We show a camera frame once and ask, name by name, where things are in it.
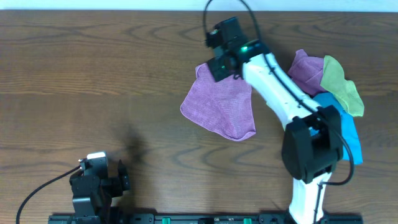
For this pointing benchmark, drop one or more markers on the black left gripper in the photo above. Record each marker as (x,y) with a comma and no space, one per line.
(115,181)

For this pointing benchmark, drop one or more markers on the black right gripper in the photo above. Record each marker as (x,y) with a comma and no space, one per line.
(218,68)

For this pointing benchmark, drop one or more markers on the light purple cloth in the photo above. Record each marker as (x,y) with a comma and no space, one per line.
(221,107)

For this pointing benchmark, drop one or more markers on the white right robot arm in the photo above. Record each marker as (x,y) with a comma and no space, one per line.
(311,146)

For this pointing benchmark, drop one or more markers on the dark purple cloth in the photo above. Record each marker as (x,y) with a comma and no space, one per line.
(307,73)

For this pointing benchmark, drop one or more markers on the green cloth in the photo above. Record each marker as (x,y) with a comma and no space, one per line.
(340,87)

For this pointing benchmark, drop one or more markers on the blue cloth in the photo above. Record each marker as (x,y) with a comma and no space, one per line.
(348,128)

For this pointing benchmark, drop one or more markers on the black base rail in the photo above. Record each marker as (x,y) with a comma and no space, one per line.
(147,218)

